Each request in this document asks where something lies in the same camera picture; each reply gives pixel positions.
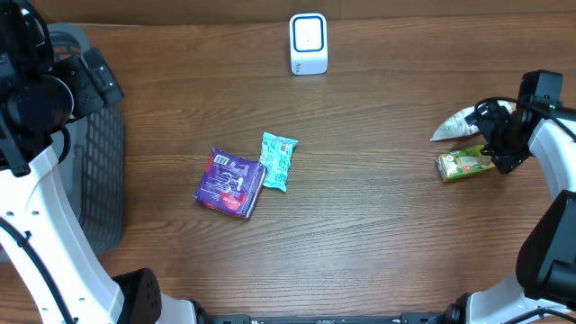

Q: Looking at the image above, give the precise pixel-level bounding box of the purple sanitary pad pack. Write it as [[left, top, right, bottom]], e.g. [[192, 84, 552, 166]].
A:
[[194, 148, 266, 219]]

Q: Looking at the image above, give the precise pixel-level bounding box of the white tube with gold cap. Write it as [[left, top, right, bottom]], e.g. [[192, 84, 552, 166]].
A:
[[429, 101, 518, 143]]

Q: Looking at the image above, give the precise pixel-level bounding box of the yellow green sachet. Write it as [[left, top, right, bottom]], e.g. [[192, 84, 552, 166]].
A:
[[435, 145, 494, 182]]

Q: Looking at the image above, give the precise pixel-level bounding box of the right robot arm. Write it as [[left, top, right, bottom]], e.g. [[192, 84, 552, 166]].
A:
[[432, 69, 575, 324]]

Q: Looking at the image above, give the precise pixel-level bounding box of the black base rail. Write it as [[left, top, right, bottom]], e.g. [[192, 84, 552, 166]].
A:
[[197, 312, 444, 324]]

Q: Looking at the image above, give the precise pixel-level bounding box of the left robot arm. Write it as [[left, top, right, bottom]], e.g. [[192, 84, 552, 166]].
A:
[[1, 1, 210, 324]]

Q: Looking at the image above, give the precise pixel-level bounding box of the grey plastic mesh basket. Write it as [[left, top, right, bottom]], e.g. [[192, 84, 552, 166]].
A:
[[0, 23, 126, 262]]

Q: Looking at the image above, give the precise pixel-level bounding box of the white barcode scanner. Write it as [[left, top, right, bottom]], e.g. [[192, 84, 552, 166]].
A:
[[289, 13, 329, 76]]

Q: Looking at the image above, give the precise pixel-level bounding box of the teal wet wipes packet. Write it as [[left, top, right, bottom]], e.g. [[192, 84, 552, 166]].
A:
[[259, 132, 298, 193]]

